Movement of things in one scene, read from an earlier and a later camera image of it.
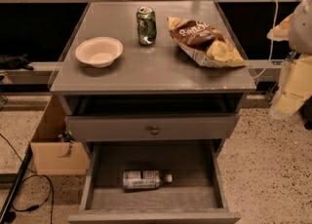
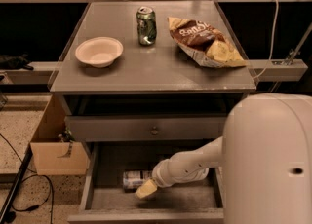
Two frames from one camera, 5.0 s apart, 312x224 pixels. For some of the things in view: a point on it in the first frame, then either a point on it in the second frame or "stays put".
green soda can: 146,25 stays put
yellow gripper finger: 294,87 to 148,187
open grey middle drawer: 155,181 stays put
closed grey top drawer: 151,127 stays put
